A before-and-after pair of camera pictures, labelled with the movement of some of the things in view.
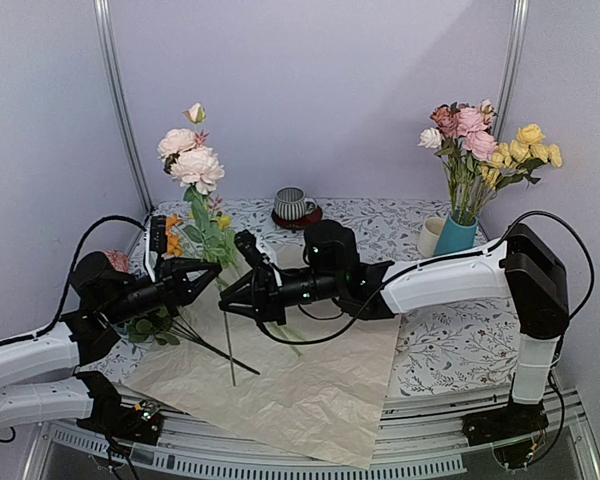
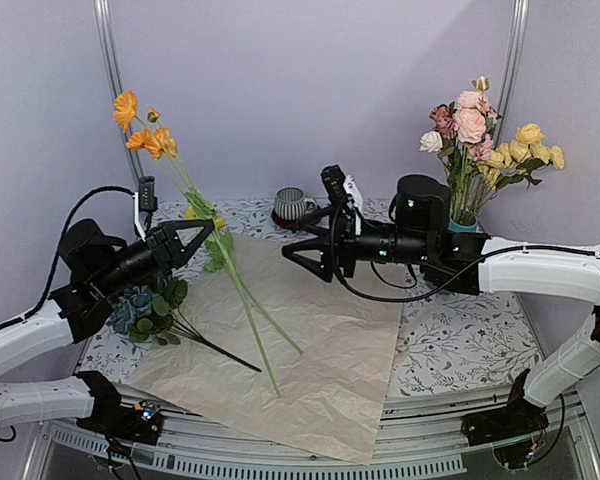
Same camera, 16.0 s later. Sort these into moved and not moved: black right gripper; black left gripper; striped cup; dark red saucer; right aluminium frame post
Moved: black right gripper; black left gripper
Not moved: dark red saucer; striped cup; right aluminium frame post
